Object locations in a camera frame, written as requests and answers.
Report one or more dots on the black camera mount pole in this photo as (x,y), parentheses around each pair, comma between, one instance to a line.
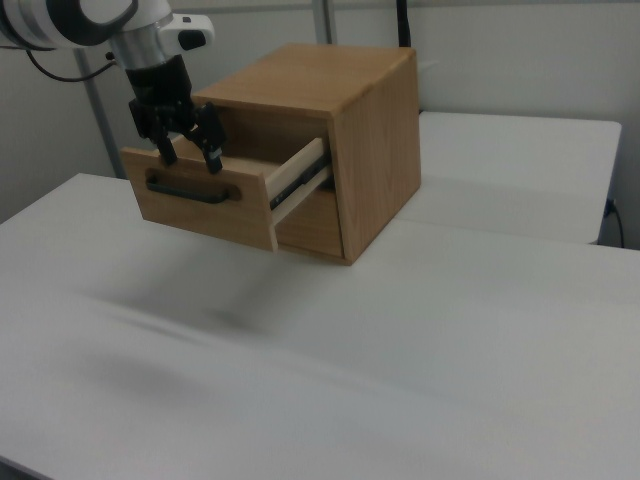
(405,22)

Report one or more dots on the black drawer slide rail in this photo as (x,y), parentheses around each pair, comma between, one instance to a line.
(300,177)

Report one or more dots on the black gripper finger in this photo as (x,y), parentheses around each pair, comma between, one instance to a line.
(152,122)
(210,132)

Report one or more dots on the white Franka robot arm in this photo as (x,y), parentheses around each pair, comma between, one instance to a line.
(50,20)

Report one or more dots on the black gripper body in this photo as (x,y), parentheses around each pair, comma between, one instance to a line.
(157,82)

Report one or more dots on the wooden two-drawer cabinet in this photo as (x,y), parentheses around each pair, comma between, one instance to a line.
(380,150)

